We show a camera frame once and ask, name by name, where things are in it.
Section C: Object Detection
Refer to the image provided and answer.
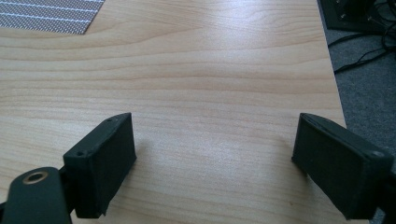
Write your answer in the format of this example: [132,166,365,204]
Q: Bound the black cable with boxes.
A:
[333,49,396,75]
[327,18,396,52]

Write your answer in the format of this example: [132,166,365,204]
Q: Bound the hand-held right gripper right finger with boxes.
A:
[290,112,396,221]

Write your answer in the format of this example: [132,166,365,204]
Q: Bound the grey woven striped mat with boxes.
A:
[0,0,106,35]

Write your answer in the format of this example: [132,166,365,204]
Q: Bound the black equipment base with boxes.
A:
[317,0,396,35]

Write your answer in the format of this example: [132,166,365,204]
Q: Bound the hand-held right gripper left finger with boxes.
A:
[63,112,137,219]

